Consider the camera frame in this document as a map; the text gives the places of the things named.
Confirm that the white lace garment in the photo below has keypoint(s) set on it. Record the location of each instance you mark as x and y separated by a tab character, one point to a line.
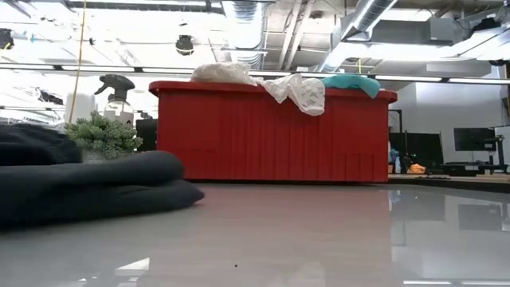
307	95

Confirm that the black ceiling dome camera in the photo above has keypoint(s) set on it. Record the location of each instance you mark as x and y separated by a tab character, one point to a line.
184	45

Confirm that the dark screen panel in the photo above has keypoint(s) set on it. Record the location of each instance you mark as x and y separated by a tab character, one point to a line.
414	149

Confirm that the teal garment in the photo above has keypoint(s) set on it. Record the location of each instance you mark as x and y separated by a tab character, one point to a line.
354	83

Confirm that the artificial green potted plant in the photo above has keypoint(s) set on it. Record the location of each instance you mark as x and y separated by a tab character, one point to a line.
103	135

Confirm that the clear spray bottle grey trigger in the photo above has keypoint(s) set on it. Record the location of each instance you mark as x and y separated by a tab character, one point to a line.
117	99

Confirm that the black computer monitor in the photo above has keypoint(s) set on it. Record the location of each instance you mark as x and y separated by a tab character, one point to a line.
474	138

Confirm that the silver ventilation duct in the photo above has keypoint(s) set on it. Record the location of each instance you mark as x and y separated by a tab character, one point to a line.
358	24

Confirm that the red plastic laundry bin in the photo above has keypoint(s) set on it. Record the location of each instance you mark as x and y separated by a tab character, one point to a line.
275	139

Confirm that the light wooden desk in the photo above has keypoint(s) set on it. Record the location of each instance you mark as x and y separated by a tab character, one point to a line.
458	178

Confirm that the white paper roll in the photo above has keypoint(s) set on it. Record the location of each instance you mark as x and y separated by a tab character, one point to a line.
79	107

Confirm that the white plain garment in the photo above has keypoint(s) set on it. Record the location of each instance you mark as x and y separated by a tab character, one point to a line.
219	73

